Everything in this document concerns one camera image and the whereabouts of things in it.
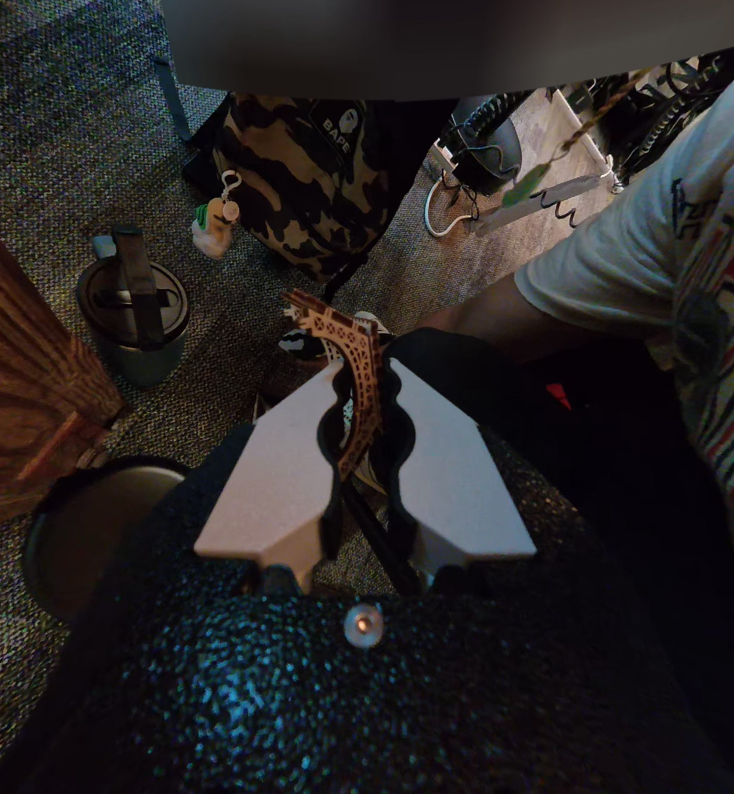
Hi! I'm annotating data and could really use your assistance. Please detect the white cable raceway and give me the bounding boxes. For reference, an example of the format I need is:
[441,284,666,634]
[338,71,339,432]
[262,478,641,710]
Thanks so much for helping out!
[547,87,625,193]

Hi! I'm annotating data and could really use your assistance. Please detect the brown wooden cabinet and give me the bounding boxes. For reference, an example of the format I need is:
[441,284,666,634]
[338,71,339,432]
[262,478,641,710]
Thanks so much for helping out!
[0,198,126,533]

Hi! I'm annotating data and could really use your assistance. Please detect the person's right forearm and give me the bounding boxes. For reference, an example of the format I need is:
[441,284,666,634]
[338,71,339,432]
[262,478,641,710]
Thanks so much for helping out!
[419,273,650,366]

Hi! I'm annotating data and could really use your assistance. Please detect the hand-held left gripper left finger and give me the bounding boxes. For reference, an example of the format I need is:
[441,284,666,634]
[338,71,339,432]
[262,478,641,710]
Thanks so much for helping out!
[193,359,347,594]

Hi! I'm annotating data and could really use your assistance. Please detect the black waste bin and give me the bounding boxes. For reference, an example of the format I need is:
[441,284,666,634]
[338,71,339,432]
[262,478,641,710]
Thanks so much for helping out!
[22,456,189,624]

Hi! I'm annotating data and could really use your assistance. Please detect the cord with green leaf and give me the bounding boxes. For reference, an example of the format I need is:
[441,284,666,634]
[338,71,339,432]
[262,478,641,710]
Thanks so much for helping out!
[502,62,653,208]

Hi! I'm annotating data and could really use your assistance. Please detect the grey desk leg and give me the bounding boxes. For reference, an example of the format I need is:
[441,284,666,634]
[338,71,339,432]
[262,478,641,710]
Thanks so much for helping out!
[153,57,194,145]

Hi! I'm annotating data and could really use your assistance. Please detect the person's black pants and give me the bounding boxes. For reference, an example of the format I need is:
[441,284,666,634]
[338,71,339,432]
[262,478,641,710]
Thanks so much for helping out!
[385,328,734,794]

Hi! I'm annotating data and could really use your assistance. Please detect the black coiled cable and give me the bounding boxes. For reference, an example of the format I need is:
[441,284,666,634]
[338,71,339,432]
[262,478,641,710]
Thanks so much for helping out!
[537,186,581,227]

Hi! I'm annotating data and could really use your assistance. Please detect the dark grey tumbler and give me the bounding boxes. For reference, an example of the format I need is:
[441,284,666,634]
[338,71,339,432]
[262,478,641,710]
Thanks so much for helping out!
[75,223,192,388]

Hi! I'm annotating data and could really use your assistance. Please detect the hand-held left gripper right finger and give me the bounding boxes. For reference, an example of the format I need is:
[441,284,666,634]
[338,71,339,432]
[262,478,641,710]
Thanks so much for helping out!
[382,356,539,589]

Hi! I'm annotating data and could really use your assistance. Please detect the camouflage backpack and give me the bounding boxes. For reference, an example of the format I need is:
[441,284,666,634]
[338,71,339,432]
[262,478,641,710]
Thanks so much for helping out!
[184,92,433,285]

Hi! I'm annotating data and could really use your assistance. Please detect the white green plush keychain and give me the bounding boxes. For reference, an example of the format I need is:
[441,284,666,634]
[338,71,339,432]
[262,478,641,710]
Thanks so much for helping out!
[191,169,244,260]

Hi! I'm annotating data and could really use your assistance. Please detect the white cable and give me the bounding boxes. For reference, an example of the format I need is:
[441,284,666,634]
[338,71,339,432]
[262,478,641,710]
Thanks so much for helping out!
[424,180,474,239]

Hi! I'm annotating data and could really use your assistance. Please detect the person's white printed shirt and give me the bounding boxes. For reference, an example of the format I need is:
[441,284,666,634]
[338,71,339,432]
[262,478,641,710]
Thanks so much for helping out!
[514,50,734,599]

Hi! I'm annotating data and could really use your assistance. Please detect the wooden tower base model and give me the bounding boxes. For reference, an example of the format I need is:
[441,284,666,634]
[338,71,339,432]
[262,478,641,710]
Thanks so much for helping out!
[280,288,385,485]

